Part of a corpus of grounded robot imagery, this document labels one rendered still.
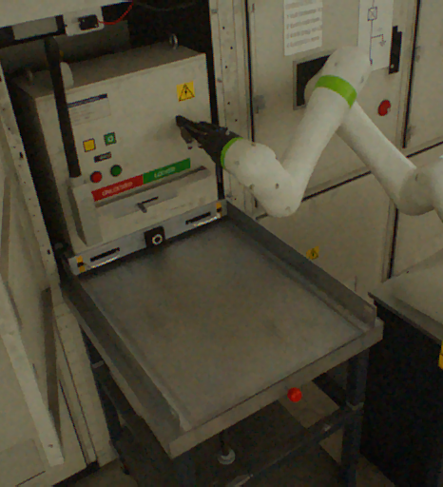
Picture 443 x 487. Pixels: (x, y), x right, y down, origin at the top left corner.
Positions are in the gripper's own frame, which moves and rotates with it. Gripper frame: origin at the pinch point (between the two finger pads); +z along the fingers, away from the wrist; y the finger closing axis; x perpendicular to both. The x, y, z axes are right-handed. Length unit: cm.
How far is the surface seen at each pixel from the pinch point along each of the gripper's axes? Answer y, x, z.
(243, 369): -21, -38, -56
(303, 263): 13, -34, -36
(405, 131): 95, -32, 3
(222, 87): 16.3, 5.4, 4.3
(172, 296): -20.9, -38.1, -21.4
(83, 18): -21.3, 32.1, 5.6
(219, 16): 16.6, 25.4, 4.0
